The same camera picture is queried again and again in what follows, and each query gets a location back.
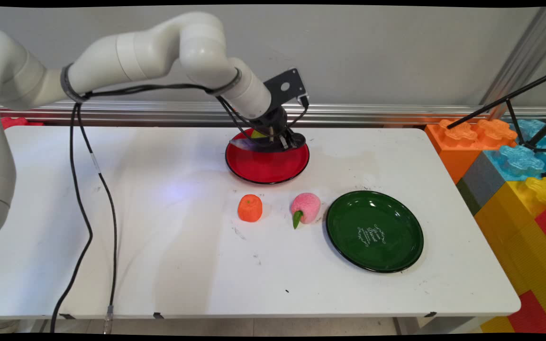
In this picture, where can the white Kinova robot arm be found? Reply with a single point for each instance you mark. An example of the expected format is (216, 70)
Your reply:
(150, 52)

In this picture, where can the red round plate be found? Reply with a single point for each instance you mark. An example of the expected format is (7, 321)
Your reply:
(263, 166)

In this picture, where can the orange toy mandarin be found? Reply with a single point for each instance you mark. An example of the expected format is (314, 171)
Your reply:
(250, 208)

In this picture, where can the grey foam building block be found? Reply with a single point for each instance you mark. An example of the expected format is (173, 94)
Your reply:
(481, 182)

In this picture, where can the slanted aluminium post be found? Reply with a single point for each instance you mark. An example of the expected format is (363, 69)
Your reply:
(524, 57)

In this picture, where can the orange foam building block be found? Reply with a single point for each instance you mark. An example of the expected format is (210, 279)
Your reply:
(462, 147)

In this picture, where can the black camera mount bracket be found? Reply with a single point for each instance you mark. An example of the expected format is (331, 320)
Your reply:
(286, 87)

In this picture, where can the yellow-green toy fruit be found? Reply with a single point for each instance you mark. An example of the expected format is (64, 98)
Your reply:
(257, 134)

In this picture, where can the pink toy peach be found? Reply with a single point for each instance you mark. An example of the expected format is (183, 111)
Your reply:
(307, 206)

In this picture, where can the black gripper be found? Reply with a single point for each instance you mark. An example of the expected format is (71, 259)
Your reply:
(275, 121)

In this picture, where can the green round plate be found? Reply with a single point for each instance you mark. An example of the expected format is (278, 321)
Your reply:
(375, 231)

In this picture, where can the horizontal aluminium rail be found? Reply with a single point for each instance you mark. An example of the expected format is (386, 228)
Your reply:
(396, 113)

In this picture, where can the black tripod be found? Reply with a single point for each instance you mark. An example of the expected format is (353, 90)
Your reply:
(514, 97)

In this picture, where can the blue foam building block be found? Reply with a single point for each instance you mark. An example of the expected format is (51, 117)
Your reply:
(519, 158)

